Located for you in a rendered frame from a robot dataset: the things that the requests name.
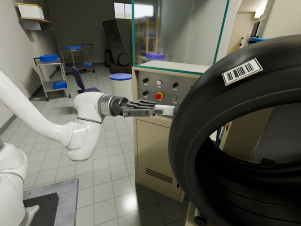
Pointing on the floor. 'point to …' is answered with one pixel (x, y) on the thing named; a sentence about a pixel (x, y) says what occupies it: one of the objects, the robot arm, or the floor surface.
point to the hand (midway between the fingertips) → (164, 110)
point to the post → (283, 5)
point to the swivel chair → (82, 82)
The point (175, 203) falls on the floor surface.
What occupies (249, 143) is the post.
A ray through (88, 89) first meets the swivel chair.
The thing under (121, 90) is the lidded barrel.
